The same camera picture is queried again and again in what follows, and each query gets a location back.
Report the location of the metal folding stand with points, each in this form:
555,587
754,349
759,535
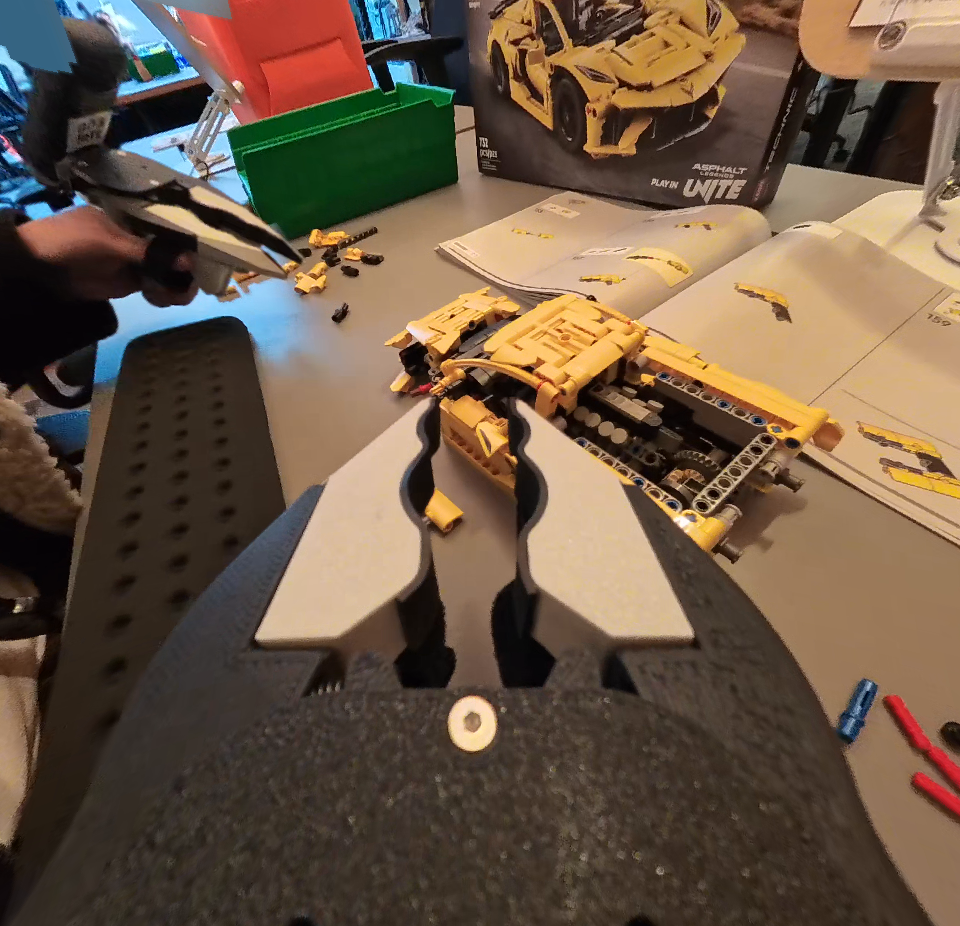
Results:
217,115

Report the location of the yellow brick toy car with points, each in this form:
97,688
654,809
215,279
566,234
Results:
570,341

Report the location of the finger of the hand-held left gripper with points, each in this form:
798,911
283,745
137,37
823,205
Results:
219,194
225,252

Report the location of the person's left hand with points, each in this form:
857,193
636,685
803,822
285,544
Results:
82,243

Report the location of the black dimpled mat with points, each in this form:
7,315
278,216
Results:
180,491

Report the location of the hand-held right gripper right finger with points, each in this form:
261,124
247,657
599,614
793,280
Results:
600,566

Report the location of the dark toy car box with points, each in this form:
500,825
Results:
637,153

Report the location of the instruction booklet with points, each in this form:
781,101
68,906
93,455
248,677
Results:
825,326

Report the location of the person's left forearm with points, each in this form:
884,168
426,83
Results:
45,318

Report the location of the yellow brick piece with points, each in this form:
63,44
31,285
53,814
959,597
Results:
442,509

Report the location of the grey desk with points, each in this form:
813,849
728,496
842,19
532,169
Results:
825,588

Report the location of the scattered small coloured pins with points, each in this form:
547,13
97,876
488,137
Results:
911,727

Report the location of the green storage bin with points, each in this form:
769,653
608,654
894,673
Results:
345,168

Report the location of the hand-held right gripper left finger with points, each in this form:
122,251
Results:
345,566

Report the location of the clipboard with printed sheet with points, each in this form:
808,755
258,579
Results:
840,33

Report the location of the loose yellow and black bricks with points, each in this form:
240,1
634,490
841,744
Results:
311,277

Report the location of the black office chair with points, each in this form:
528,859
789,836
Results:
420,48

